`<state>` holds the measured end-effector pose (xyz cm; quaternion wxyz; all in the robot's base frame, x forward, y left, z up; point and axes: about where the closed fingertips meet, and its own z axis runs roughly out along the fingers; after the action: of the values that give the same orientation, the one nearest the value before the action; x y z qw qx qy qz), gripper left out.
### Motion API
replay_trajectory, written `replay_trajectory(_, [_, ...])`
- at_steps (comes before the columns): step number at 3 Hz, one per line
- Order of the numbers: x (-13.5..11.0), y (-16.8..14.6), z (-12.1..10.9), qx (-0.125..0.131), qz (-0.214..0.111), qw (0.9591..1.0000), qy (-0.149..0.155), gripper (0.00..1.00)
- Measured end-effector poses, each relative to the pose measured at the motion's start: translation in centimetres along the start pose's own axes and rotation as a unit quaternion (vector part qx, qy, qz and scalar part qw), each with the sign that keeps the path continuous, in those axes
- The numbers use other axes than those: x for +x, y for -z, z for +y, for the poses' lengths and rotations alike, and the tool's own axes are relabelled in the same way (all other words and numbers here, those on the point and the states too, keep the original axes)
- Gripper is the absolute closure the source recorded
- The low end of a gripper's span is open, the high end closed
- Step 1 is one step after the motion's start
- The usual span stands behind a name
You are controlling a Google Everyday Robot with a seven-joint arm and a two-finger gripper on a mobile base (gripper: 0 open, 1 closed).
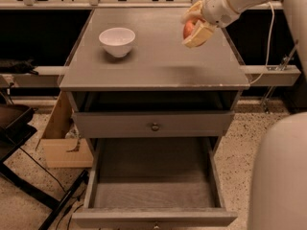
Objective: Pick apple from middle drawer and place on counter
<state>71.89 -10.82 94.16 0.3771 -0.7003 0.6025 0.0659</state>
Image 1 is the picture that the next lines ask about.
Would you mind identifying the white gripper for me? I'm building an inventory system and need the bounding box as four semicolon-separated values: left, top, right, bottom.
180;0;240;48

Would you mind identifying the red apple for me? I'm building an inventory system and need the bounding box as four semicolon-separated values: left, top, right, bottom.
183;20;195;38

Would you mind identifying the white cable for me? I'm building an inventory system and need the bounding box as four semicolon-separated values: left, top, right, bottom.
248;1;275;86

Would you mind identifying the white ceramic bowl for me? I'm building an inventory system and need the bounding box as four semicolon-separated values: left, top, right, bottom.
99;28;135;58

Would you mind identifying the cardboard box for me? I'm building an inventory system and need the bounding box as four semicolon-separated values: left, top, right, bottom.
39;92;93;168

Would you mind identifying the brass top drawer knob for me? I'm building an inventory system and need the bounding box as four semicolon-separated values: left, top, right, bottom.
151;123;159;131

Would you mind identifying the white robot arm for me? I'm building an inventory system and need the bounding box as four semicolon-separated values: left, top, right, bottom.
182;0;307;230

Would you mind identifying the black floor cable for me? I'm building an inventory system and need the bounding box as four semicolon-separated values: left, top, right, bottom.
18;147;84;230

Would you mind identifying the grey top drawer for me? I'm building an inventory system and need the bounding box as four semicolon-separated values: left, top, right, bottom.
73;111;234;138

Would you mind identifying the open grey middle drawer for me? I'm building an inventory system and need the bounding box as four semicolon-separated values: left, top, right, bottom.
73;137;237;230

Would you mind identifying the grey wooden drawer cabinet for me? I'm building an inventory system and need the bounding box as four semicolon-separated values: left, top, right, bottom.
58;6;250;149

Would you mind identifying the black stand frame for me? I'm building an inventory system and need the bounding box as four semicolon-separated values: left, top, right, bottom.
0;102;85;230

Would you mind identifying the grey metal rail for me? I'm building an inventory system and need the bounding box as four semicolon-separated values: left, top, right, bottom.
0;65;301;88

